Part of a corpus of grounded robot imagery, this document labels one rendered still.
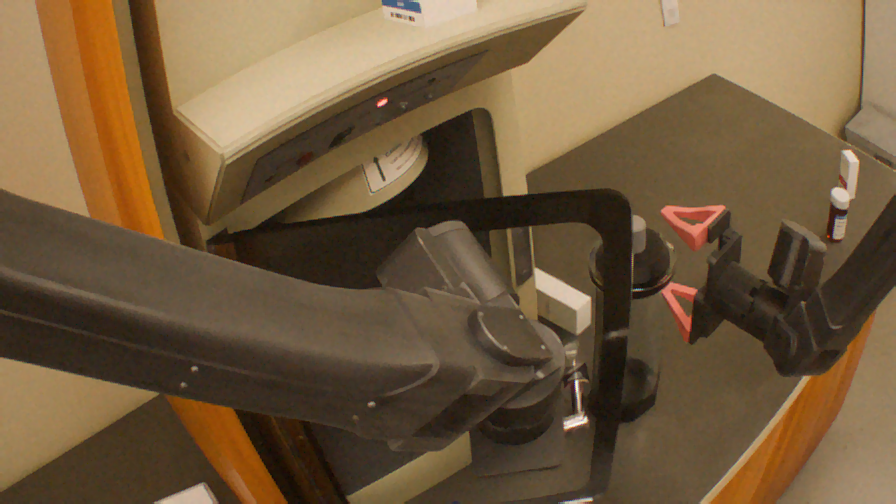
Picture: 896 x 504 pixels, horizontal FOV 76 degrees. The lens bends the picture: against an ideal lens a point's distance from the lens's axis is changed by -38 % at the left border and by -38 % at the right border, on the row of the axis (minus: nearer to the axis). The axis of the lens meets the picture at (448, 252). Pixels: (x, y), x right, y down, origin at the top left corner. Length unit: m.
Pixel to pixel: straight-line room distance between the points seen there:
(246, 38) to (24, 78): 0.47
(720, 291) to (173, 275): 0.58
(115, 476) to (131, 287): 0.87
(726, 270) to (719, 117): 0.93
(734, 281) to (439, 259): 0.36
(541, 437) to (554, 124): 0.98
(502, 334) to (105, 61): 0.29
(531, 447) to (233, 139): 0.29
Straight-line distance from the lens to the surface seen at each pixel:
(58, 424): 1.22
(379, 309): 0.38
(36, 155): 1.00
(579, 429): 0.67
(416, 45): 0.54
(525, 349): 0.44
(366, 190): 0.72
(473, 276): 0.51
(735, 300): 0.77
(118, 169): 0.47
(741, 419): 1.02
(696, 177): 1.45
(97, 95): 0.45
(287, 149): 0.54
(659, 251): 0.88
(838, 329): 0.67
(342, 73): 0.52
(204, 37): 0.57
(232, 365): 0.31
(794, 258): 0.74
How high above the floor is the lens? 1.72
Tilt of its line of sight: 37 degrees down
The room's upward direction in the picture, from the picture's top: 9 degrees counter-clockwise
